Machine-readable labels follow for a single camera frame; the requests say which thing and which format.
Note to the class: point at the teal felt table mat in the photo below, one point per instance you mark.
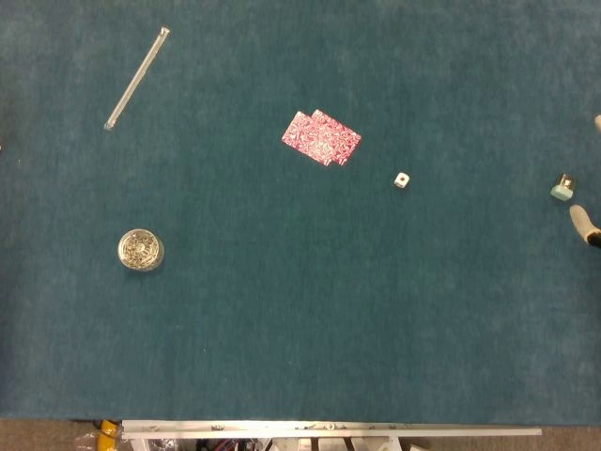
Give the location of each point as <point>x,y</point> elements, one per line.
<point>263,291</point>

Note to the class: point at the round glass jar with metal bits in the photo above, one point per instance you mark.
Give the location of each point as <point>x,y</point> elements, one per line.
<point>140,249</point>

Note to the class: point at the white metal frame bar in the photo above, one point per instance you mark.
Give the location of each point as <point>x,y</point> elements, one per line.
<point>328,430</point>

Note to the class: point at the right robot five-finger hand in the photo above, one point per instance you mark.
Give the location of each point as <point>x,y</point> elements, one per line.
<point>582,223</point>

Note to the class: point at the white die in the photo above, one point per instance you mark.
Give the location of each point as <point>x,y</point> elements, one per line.
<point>401,180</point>

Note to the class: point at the clear glass rod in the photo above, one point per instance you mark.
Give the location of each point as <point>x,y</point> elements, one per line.
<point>137,78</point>

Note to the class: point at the yellow object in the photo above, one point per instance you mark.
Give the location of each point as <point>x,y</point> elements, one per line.
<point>107,434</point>

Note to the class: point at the red patterned playing card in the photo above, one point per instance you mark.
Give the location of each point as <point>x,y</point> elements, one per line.
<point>296,134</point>
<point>349,143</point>

